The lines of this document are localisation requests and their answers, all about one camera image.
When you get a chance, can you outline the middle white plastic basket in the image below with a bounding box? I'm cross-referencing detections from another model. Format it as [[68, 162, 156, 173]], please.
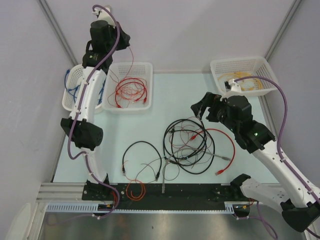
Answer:
[[101, 62, 153, 114]]

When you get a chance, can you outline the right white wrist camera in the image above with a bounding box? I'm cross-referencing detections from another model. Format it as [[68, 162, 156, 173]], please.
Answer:
[[222, 78, 242, 99]]

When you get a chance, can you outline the grey ethernet cable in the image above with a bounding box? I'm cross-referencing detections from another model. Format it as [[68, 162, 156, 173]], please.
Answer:
[[161, 147, 231, 194]]

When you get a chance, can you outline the black mounting base plate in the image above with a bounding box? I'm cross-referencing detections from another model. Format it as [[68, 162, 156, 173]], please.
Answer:
[[81, 182, 250, 211]]

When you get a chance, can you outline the orange thin wire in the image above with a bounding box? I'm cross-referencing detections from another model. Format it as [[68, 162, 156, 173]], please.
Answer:
[[125, 180, 146, 201]]

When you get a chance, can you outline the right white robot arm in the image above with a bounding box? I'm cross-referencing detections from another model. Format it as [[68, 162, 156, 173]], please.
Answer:
[[190, 92, 320, 233]]

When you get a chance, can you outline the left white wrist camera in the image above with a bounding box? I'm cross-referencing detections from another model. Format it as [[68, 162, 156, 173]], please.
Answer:
[[92, 7, 116, 27]]

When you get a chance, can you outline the yellow cable in basket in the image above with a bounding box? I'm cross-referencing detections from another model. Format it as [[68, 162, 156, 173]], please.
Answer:
[[217, 71, 264, 91]]

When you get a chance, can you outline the thick blue ethernet cable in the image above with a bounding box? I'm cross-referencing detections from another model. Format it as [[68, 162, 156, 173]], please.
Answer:
[[64, 69, 81, 103]]

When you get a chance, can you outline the right white plastic basket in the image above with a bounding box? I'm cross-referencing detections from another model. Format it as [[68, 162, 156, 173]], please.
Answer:
[[210, 56, 278, 97]]

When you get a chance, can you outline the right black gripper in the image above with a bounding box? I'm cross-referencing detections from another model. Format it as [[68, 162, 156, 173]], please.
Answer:
[[190, 92, 239, 133]]

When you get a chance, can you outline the thin red wire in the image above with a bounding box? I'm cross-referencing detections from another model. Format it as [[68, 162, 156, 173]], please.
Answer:
[[107, 46, 148, 107], [117, 81, 147, 101]]

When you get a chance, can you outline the thick red ethernet cable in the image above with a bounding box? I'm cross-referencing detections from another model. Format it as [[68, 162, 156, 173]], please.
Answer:
[[189, 128, 236, 176]]

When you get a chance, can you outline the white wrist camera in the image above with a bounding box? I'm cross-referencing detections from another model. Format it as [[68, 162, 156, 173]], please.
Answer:
[[222, 78, 242, 99], [92, 7, 116, 27]]

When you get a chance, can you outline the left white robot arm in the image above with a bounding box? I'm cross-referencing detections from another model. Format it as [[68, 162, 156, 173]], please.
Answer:
[[60, 20, 131, 200]]

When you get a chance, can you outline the thin brown wire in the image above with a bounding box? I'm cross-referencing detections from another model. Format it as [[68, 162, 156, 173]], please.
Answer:
[[136, 118, 216, 185]]

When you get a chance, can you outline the left white plastic basket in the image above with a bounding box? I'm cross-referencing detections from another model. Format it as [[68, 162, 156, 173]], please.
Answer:
[[61, 63, 103, 115]]

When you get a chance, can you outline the white slotted cable duct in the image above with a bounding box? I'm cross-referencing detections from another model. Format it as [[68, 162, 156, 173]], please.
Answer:
[[46, 203, 114, 213]]

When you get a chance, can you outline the thin red wire in basket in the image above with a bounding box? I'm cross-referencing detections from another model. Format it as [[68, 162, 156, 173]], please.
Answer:
[[117, 81, 147, 101]]

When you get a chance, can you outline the white plastic basket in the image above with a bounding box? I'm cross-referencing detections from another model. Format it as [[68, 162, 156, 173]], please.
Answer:
[[61, 63, 103, 115], [101, 62, 153, 114], [210, 56, 278, 97]]

